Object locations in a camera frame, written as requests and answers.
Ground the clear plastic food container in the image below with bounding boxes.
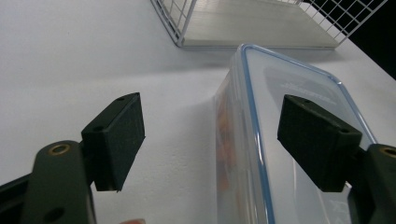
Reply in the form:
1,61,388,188
213,43,379,224

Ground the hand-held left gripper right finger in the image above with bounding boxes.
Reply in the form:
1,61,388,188
276,94,396,224

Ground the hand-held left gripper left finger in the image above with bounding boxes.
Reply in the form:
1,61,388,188
21,91,147,224

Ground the white wire basket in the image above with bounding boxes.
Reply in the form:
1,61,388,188
150,0,389,49

